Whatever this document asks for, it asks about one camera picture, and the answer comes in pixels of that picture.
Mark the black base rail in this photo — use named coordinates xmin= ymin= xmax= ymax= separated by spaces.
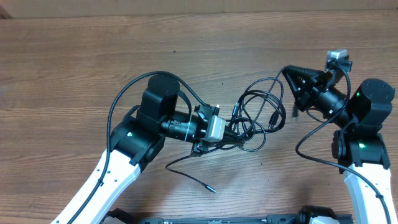
xmin=101 ymin=205 xmax=354 ymax=224

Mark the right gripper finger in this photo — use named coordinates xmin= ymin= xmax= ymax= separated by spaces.
xmin=282 ymin=65 xmax=323 ymax=81
xmin=285 ymin=74 xmax=311 ymax=99

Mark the right camera cable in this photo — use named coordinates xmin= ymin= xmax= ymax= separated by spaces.
xmin=295 ymin=67 xmax=394 ymax=224

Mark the camera cable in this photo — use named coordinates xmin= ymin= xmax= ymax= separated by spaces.
xmin=295 ymin=67 xmax=394 ymax=224
xmin=67 ymin=70 xmax=212 ymax=224

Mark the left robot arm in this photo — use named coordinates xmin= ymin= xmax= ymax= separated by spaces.
xmin=54 ymin=71 xmax=244 ymax=223

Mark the left camera cable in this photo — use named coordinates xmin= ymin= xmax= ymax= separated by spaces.
xmin=67 ymin=70 xmax=212 ymax=224

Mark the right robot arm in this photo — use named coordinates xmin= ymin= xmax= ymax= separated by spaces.
xmin=282 ymin=62 xmax=397 ymax=223

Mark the thick black USB cable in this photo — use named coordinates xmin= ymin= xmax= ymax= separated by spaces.
xmin=228 ymin=90 xmax=287 ymax=152

